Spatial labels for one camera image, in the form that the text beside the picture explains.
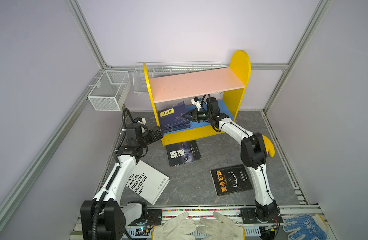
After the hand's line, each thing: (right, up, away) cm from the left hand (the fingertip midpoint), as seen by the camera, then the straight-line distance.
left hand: (158, 132), depth 81 cm
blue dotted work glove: (+76, -45, -11) cm, 89 cm away
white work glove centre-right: (+34, -46, -11) cm, 58 cm away
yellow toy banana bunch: (+68, -9, +13) cm, 70 cm away
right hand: (+13, +9, +7) cm, 17 cm away
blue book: (+6, +8, +9) cm, 13 cm away
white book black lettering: (-7, -27, +1) cm, 28 cm away
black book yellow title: (+41, -27, +3) cm, 49 cm away
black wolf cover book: (+12, -14, +14) cm, 23 cm away
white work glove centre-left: (+11, -45, -10) cm, 48 cm away
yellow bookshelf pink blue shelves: (+17, +17, +6) cm, 25 cm away
